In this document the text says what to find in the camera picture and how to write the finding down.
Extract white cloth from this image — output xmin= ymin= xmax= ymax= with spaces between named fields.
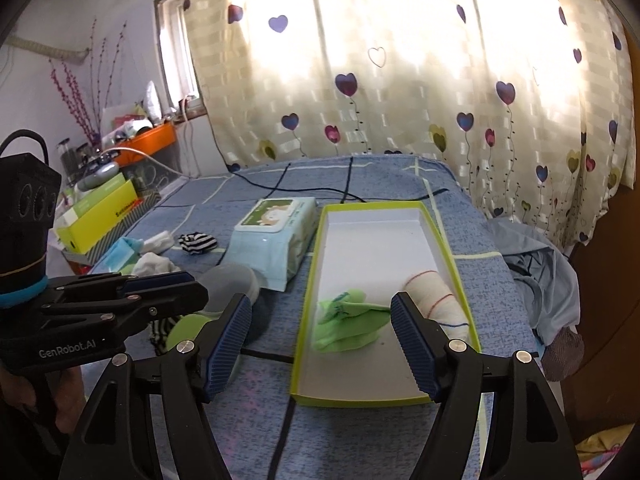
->
xmin=139 ymin=231 xmax=175 ymax=255

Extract person's left hand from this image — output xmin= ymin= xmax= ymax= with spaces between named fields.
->
xmin=1 ymin=366 xmax=86 ymax=434

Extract green cloth item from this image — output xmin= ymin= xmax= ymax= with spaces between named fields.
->
xmin=166 ymin=312 xmax=221 ymax=351

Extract blue face mask stack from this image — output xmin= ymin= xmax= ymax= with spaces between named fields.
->
xmin=91 ymin=236 xmax=144 ymax=274

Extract small striped sock ball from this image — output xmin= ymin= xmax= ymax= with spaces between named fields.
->
xmin=178 ymin=232 xmax=218 ymax=255

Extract grey sock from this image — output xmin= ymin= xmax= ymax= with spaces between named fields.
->
xmin=198 ymin=263 xmax=272 ymax=346

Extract striped tray box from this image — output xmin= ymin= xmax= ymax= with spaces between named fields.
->
xmin=62 ymin=192 xmax=160 ymax=266

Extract grey knit item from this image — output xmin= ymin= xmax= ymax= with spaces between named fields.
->
xmin=541 ymin=327 xmax=585 ymax=382

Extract yellow-green cardboard box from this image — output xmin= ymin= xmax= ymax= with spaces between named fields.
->
xmin=55 ymin=180 xmax=139 ymax=254

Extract green white flat box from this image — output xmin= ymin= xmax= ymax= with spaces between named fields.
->
xmin=54 ymin=174 xmax=125 ymax=228

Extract wet wipes pack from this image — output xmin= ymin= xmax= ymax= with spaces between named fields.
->
xmin=224 ymin=197 xmax=318 ymax=292

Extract grey glasses case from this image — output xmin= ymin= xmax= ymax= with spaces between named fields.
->
xmin=77 ymin=162 xmax=119 ymax=192

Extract orange plastic basket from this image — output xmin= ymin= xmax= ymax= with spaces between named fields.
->
xmin=115 ymin=122 xmax=177 ymax=167

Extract light blue jacket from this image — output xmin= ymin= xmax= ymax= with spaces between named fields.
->
xmin=488 ymin=218 xmax=580 ymax=347

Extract pink flower branches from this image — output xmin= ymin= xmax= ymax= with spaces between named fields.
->
xmin=48 ymin=18 xmax=128 ymax=148

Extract white red-striped sock roll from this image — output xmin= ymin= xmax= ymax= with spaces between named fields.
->
xmin=405 ymin=270 xmax=471 ymax=344

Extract green sock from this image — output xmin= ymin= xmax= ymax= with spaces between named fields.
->
xmin=312 ymin=289 xmax=390 ymax=353

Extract green-rimmed white box tray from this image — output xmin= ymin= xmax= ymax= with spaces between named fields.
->
xmin=291 ymin=202 xmax=471 ymax=408

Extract heart pattern curtain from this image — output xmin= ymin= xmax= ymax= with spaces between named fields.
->
xmin=183 ymin=0 xmax=637 ymax=246

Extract white cable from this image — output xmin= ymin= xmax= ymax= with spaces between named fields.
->
xmin=102 ymin=145 xmax=194 ymax=180

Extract black cable on bed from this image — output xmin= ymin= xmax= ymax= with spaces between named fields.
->
xmin=261 ymin=155 xmax=452 ymax=206

